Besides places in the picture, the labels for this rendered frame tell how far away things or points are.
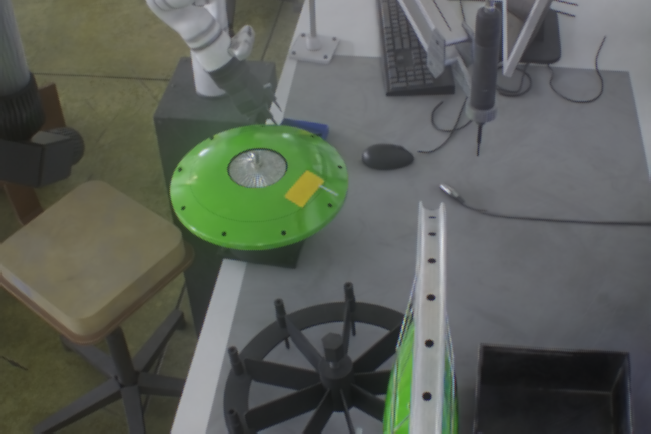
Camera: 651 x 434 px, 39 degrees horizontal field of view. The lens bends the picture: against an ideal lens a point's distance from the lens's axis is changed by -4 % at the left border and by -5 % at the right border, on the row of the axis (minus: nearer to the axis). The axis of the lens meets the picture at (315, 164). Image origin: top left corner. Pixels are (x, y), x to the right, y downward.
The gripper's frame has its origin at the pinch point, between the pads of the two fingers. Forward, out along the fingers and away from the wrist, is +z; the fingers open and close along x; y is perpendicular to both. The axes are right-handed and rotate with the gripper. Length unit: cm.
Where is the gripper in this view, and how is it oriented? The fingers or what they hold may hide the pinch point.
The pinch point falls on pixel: (280, 119)
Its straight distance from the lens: 191.2
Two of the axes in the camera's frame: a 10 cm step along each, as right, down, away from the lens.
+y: -8.6, 3.3, 3.8
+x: -0.8, 6.6, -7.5
